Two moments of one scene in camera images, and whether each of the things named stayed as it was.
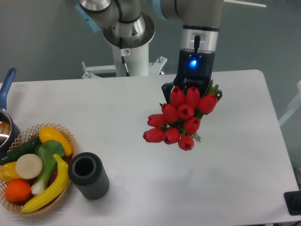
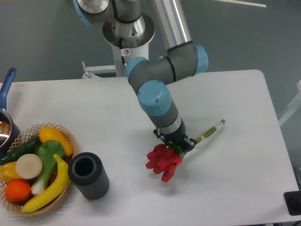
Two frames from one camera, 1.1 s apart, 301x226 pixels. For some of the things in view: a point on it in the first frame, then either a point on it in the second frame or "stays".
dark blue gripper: [194, 69] → [176, 138]
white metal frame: [293, 106] stays
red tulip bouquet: [179, 121] → [164, 160]
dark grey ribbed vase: [86, 170] stays
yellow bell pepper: [8, 173] stays
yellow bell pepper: [48, 133] stays
